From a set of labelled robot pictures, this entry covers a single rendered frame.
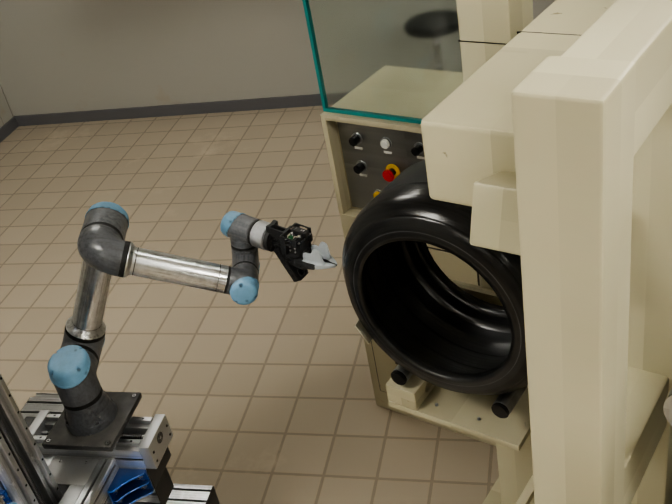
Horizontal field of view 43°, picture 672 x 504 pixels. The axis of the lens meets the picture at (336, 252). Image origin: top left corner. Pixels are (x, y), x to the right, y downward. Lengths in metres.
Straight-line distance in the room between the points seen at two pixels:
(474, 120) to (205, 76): 4.92
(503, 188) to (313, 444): 2.23
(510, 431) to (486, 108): 1.01
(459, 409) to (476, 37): 0.92
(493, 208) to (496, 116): 0.17
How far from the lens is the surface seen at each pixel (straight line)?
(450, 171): 1.38
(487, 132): 1.31
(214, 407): 3.62
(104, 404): 2.58
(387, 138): 2.66
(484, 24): 1.98
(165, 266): 2.26
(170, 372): 3.87
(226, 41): 6.01
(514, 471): 2.84
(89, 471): 2.63
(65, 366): 2.50
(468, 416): 2.20
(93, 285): 2.46
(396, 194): 1.88
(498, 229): 1.25
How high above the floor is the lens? 2.37
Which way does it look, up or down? 33 degrees down
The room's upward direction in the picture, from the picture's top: 11 degrees counter-clockwise
